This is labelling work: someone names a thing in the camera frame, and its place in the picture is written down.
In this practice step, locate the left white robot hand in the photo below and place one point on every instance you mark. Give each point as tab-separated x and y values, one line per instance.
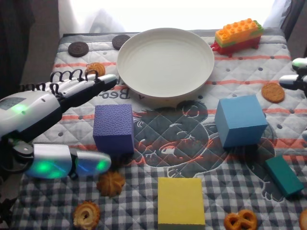
28	115

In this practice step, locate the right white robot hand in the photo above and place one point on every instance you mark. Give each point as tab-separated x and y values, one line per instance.
301	81

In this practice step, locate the blue foam cube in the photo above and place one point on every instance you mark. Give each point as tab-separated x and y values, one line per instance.
239	119

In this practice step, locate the purple foam cube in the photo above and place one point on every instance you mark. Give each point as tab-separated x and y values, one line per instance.
112	129

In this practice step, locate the white round plate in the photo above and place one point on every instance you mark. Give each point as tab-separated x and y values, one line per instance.
165	62

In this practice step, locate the yellow foam cube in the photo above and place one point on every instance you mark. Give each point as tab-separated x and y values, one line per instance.
181	203

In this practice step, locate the flat round orange biscuit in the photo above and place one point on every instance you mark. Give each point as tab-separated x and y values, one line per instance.
272	92

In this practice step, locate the dark curtain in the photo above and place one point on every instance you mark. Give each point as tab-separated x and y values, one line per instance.
28	36
296	24

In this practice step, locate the orange green red brick train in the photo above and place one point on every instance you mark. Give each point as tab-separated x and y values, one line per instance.
239	33

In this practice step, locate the chocolate sandwich cookie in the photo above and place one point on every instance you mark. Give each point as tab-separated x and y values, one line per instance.
120	41
78	49

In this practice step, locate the orange swirl cookie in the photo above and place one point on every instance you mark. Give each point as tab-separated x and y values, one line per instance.
98	67

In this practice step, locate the teal rectangular block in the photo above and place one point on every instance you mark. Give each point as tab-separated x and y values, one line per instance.
284	176

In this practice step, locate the flower shaped butter cookie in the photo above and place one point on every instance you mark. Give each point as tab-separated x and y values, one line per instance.
110	184

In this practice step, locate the grey quilt with bear print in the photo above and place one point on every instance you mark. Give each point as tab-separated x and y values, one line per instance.
172	136

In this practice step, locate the pretzel shaped cookie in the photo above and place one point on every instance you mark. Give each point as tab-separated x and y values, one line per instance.
231	221

